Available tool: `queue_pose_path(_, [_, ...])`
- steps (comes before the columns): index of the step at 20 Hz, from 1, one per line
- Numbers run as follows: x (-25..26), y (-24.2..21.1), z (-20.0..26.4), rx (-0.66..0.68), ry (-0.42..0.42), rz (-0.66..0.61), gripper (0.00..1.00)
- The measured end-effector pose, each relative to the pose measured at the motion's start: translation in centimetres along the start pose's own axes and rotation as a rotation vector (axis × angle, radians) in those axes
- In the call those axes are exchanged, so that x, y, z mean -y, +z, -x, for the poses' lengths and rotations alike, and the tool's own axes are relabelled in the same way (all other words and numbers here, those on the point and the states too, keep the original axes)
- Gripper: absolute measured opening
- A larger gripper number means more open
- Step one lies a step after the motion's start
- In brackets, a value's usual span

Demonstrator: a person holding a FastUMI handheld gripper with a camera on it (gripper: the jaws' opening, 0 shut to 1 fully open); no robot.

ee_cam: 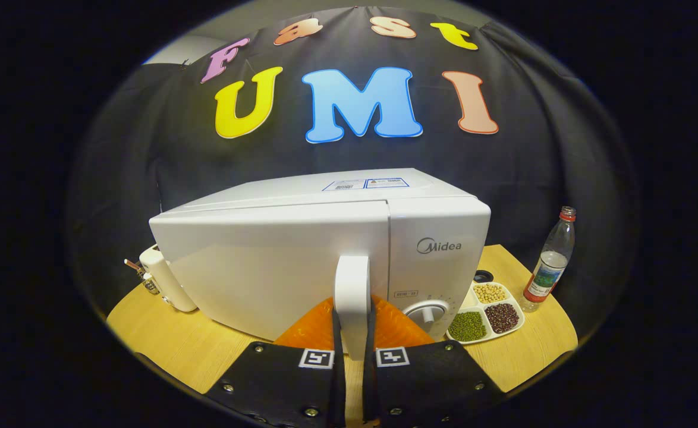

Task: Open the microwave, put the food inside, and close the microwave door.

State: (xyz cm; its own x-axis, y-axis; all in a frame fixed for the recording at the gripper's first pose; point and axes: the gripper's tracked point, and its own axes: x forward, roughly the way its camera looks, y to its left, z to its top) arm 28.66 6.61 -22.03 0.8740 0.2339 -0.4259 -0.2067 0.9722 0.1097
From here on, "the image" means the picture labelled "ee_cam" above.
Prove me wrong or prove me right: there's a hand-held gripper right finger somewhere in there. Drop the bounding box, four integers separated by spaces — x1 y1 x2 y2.
362 294 507 428

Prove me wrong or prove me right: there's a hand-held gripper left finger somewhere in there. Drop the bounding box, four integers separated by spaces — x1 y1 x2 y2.
205 295 347 428

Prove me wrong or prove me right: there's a white toaster oven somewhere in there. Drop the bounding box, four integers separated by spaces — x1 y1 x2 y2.
149 168 492 362

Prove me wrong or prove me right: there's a white bread toaster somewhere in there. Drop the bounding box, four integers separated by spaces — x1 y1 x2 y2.
139 244 198 313

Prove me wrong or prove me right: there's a white divided bean dish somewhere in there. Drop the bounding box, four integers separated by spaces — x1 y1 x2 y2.
444 281 526 345

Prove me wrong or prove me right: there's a clear plastic water bottle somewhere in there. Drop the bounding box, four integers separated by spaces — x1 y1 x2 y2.
519 206 577 313

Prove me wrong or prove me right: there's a metal wire basket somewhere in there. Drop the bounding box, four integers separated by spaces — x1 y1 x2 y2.
124 259 161 296

